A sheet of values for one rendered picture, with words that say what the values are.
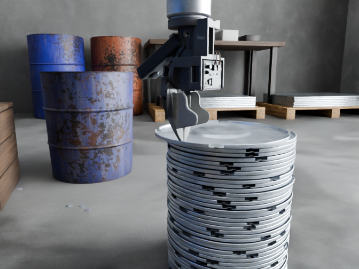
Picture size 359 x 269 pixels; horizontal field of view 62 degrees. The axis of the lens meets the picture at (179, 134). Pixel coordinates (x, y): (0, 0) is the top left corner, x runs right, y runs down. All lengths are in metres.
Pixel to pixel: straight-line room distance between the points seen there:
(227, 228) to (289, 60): 4.26
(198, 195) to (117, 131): 0.81
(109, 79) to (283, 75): 3.68
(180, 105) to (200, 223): 0.25
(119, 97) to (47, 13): 2.96
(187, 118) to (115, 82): 0.83
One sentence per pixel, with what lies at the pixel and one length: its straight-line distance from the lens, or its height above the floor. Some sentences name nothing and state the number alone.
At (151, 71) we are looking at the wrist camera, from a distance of 0.57.
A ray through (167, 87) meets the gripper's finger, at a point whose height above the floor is 0.44.
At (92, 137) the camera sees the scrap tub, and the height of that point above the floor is 0.21.
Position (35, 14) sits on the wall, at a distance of 4.23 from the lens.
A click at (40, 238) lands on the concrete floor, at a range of 1.01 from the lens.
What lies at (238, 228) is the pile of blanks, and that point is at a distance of 0.63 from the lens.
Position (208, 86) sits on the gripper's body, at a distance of 0.50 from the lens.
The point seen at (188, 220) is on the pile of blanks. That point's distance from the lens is 0.65.
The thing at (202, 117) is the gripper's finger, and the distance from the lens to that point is 0.55.
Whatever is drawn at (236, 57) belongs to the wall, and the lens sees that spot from 4.40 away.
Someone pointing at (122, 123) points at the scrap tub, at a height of 0.26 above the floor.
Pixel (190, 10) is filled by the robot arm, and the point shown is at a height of 0.56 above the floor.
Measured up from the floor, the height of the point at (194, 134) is 0.34.
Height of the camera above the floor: 0.46
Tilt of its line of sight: 11 degrees down
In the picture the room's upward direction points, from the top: straight up
